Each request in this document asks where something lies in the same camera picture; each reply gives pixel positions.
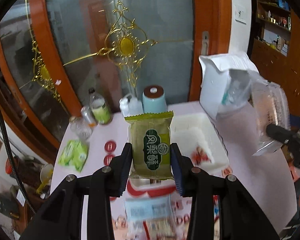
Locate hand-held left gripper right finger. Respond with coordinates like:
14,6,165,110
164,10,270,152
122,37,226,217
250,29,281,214
170,142,282,240

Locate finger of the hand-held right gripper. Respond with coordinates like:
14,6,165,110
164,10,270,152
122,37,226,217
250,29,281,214
266,124,295,143

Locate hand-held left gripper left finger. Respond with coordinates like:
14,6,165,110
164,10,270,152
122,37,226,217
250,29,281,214
20,142,133,240

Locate clear packet of beige snack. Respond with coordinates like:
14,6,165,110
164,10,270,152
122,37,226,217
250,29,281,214
250,81,292,157

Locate green snack packet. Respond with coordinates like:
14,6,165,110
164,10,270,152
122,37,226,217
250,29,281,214
124,110,175,180

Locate white plastic bin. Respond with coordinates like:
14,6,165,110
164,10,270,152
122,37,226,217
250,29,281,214
169,112,229,178

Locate large clear packet blue label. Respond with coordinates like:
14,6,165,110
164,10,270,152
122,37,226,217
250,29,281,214
125,196,175,240

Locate green tissue pack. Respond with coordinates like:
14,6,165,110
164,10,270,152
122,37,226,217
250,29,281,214
58,139,88,172

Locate clear glass cup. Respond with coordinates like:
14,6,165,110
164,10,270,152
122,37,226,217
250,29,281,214
70,116,93,141

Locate clear bottle with green label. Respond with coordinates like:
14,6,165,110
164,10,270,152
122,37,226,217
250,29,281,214
89,87,113,125

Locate small metal jar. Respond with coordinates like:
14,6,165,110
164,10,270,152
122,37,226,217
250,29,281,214
80,106,98,127

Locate wooden shelf cabinet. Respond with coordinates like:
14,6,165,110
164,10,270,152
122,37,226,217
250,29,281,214
249,0,300,120

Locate light blue thermos cup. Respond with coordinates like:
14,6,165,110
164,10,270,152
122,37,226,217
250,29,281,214
142,85,168,114

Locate white plastic bag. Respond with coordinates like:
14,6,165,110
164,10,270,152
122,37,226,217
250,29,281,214
199,52,261,121

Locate glass door with gold ornament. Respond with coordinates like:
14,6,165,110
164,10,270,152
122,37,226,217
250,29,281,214
25,0,232,120
0,0,77,160

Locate metal door handle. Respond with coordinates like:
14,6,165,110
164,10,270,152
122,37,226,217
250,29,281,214
202,31,210,55

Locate white light switch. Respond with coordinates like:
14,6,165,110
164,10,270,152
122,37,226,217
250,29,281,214
236,5,247,25

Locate black cable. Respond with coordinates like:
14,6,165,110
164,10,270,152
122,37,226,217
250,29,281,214
0,97,37,214

